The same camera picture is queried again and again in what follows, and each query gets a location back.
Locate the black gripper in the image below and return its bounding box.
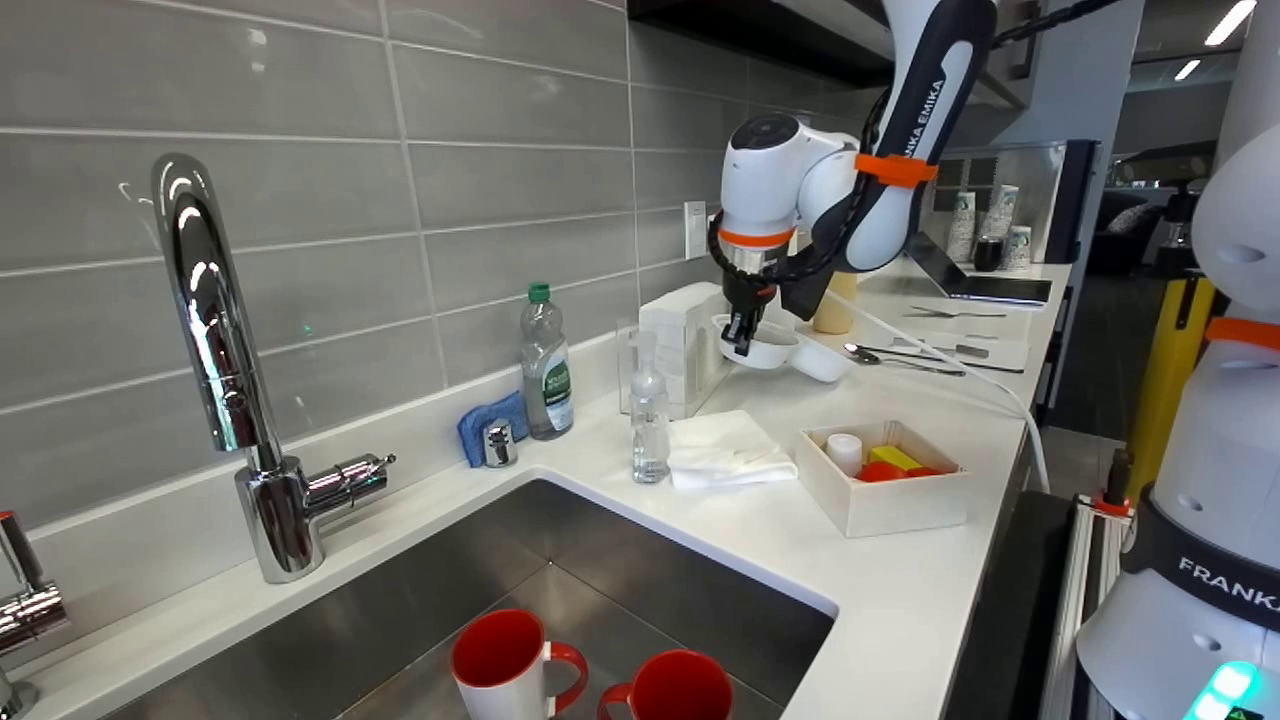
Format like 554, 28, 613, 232
720, 256, 786, 358

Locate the white bowl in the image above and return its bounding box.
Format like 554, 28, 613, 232
786, 336, 861, 388
725, 329, 807, 376

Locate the clear acrylic napkin holder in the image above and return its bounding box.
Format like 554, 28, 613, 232
632, 279, 732, 422

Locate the white cloth napkin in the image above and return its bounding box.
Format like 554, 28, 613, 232
662, 404, 802, 497

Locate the clear plastic water bottle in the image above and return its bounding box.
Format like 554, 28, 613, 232
623, 364, 676, 488

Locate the white capped toy jar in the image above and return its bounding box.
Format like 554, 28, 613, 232
818, 427, 869, 478

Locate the metal spoon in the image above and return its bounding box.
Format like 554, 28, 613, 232
843, 336, 971, 379

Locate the orange toy food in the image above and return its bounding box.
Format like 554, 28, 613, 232
853, 454, 911, 488

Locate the yellow toy food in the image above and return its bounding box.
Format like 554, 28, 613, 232
863, 440, 928, 474

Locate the green capped dish soap bottle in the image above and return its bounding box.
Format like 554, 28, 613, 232
513, 276, 580, 445

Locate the wooden toy box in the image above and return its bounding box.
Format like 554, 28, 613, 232
791, 417, 976, 544

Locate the metal utensil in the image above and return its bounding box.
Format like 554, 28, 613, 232
932, 336, 1033, 379

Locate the stainless steel sink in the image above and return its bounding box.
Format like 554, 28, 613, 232
94, 472, 843, 720

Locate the red and white mug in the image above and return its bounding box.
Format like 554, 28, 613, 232
592, 645, 741, 720
442, 604, 596, 720

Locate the tall chrome faucet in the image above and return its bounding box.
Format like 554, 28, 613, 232
148, 149, 401, 589

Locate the small chrome tap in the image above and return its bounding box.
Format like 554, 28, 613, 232
0, 506, 70, 720

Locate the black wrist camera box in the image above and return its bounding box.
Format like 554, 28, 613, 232
770, 244, 841, 325

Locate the white wall outlet plate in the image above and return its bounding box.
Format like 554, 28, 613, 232
681, 194, 711, 262

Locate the white cable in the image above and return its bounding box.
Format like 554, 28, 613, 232
853, 297, 1061, 498

